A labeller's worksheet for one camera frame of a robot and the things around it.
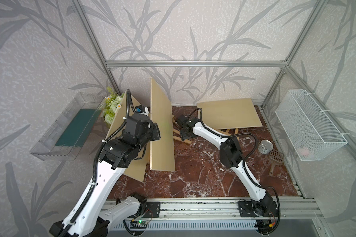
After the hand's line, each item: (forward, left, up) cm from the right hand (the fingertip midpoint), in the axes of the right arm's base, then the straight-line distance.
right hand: (188, 134), depth 101 cm
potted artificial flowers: (+2, +41, +29) cm, 51 cm away
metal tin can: (-12, -48, +3) cm, 50 cm away
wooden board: (-26, +27, +7) cm, 38 cm away
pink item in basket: (-23, -57, +18) cm, 64 cm away
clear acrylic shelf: (-28, +57, +34) cm, 71 cm away
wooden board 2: (+23, -34, -5) cm, 42 cm away
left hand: (-17, +14, +32) cm, 39 cm away
